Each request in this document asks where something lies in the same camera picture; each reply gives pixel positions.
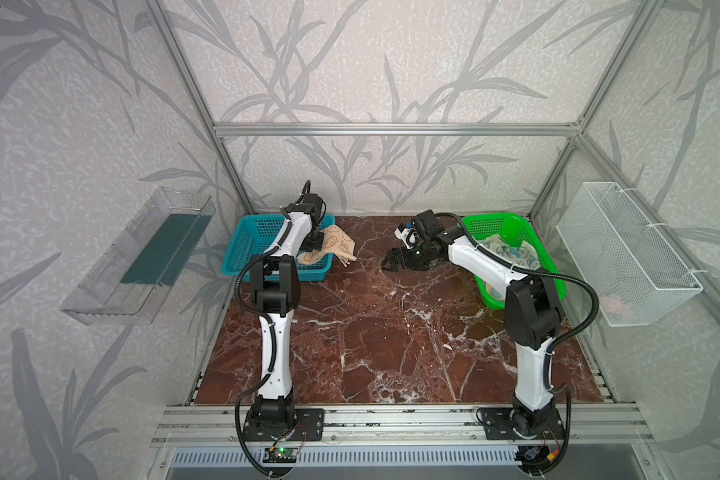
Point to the right wired connector board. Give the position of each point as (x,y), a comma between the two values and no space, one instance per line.
(537,456)

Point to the green plastic basket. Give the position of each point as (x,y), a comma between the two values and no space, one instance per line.
(513,229)

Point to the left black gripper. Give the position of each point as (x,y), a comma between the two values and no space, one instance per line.
(315,238)

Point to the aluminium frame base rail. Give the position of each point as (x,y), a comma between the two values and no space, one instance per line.
(395,434)

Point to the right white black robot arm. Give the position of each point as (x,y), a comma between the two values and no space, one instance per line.
(532,310)

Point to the teal plastic basket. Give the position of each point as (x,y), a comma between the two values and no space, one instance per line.
(253,235)

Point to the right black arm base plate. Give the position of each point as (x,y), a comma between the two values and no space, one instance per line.
(497,423)

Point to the clear plastic wall shelf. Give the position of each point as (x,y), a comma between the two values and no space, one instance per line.
(131,281)

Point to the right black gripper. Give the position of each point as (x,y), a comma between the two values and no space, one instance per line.
(400,257)

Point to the orange bunny towel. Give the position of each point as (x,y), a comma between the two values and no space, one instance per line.
(336,242)

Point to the pink item in wire basket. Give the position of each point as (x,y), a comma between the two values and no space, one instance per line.
(613,304)

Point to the blue bunny towel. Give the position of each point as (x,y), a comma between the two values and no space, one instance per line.
(524,255)

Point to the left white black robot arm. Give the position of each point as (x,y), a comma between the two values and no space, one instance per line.
(269,287)

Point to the green lit circuit board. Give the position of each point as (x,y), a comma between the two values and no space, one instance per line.
(280,455)

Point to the white wire mesh basket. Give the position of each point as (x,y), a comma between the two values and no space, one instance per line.
(618,250)

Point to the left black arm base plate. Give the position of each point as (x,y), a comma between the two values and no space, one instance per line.
(300,424)

